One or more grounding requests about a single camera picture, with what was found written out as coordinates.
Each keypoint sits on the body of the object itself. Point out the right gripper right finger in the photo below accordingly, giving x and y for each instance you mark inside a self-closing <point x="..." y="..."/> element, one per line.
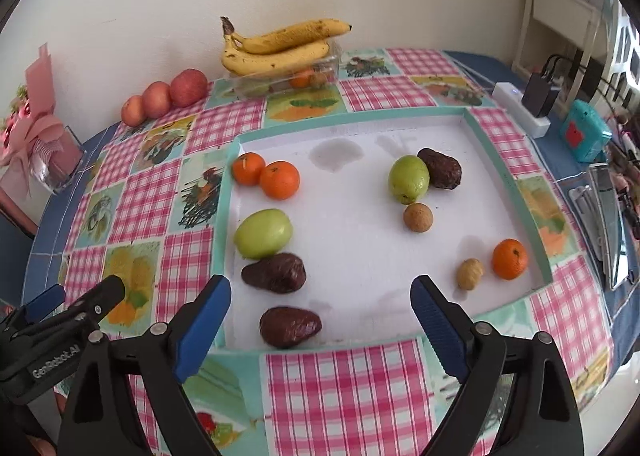
<point x="444" y="324"/>

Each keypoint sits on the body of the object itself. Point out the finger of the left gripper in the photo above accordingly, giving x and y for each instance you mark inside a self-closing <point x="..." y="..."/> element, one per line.
<point x="40" y="307"/>
<point x="96" y="303"/>

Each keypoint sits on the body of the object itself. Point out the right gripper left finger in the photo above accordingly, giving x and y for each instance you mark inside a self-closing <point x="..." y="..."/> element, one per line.
<point x="195" y="326"/>

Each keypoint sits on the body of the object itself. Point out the small dark avocado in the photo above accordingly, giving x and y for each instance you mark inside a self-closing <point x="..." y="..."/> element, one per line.
<point x="284" y="327"/>

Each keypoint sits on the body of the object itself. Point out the green mango front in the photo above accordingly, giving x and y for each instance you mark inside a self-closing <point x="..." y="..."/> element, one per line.
<point x="263" y="234"/>

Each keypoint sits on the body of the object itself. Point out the green mango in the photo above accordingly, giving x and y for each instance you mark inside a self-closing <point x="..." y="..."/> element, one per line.
<point x="263" y="234"/>
<point x="408" y="179"/>

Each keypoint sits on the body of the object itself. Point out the brown round kiwi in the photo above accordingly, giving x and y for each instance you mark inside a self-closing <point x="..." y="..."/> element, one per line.
<point x="418" y="217"/>

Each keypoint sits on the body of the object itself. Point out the orange tangerine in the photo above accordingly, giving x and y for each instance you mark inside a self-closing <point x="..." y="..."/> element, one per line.
<point x="247" y="169"/>
<point x="279" y="180"/>
<point x="509" y="259"/>

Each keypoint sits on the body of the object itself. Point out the orange tangerine at tray corner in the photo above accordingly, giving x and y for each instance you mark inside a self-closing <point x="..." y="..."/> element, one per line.
<point x="509" y="259"/>

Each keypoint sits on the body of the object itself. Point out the pink checkered fruit tablecloth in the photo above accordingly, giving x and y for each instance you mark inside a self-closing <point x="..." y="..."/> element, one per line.
<point x="148" y="215"/>

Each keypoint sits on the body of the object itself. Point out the clear acrylic box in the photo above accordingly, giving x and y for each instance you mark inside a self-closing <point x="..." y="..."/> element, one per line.
<point x="55" y="164"/>

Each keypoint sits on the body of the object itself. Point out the white tray with teal rim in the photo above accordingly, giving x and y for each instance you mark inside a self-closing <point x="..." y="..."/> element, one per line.
<point x="359" y="256"/>

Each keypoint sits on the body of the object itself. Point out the silver metal tray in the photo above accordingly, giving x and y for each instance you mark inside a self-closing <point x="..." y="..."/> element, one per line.
<point x="608" y="224"/>

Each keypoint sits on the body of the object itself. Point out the small orange-red apple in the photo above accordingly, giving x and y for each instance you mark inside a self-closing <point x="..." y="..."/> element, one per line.
<point x="132" y="113"/>

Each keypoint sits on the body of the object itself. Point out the middle red apple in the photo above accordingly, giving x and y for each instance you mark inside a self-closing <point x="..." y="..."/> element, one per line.
<point x="156" y="100"/>

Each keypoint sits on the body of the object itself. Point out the teal toy case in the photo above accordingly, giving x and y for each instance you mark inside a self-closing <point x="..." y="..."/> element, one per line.
<point x="584" y="132"/>

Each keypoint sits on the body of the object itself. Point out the white power strip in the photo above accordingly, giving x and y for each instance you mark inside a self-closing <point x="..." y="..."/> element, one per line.
<point x="511" y="99"/>

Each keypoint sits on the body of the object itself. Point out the large red apple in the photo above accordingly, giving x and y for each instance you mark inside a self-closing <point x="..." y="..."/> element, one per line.
<point x="188" y="87"/>

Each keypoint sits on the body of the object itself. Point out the black power adapter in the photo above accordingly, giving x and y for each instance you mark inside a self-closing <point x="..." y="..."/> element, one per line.
<point x="540" y="95"/>

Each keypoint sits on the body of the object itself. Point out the lower yellow banana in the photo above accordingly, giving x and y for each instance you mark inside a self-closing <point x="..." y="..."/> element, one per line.
<point x="243" y="63"/>

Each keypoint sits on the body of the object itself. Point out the yellow banana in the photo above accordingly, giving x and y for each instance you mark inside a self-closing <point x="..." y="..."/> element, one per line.
<point x="288" y="37"/>
<point x="243" y="63"/>

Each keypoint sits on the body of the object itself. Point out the clear plastic fruit container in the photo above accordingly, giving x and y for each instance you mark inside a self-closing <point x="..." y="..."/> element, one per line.
<point x="256" y="86"/>

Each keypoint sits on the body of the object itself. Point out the upper yellow banana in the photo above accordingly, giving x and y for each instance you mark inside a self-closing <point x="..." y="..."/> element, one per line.
<point x="288" y="37"/>

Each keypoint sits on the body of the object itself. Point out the white shelf unit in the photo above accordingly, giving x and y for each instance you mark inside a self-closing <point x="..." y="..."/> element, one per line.
<point x="576" y="21"/>

